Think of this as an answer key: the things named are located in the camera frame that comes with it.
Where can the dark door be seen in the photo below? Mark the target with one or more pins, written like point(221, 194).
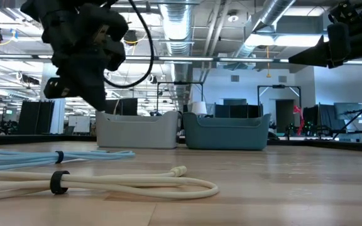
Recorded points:
point(284, 116)

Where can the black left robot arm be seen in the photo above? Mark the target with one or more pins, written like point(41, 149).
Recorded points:
point(58, 7)

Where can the black partition panels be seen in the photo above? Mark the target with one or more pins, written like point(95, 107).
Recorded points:
point(36, 117)

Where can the white pillar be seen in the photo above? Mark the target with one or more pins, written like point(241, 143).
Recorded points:
point(57, 116)

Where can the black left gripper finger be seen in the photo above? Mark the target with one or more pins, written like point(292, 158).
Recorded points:
point(93, 92)

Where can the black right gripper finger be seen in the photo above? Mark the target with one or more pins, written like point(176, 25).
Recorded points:
point(316, 55)

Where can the dark partition screens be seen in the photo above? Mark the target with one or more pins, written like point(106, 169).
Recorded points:
point(237, 110)

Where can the black monitor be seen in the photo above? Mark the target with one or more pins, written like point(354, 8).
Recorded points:
point(127, 106)

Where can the whiteboard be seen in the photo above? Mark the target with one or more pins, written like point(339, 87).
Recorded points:
point(80, 124)

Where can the red figure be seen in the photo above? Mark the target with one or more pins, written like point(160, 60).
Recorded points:
point(297, 110)

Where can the black stand frame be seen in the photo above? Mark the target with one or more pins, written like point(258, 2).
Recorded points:
point(181, 83)
point(278, 86)

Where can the white plastic bin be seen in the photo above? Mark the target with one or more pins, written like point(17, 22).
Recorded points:
point(137, 132)

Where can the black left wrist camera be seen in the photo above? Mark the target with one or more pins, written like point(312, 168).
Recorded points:
point(58, 88)

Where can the ribbed silver duct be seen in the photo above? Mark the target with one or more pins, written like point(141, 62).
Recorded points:
point(177, 25)

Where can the black aluminium table frame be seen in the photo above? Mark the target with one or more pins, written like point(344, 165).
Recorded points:
point(27, 139)

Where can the white lampshade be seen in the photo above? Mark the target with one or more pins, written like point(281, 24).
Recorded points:
point(199, 107)

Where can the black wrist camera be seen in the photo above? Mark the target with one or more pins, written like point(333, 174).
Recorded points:
point(58, 88)
point(346, 12)

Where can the teal plastic bin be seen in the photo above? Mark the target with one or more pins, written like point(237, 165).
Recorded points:
point(225, 135)

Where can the round ceiling sensor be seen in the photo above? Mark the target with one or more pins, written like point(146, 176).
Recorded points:
point(232, 17)

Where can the smooth silver duct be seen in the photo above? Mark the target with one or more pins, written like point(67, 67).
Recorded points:
point(272, 12)

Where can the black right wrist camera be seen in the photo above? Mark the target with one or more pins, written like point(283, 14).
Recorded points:
point(346, 12)

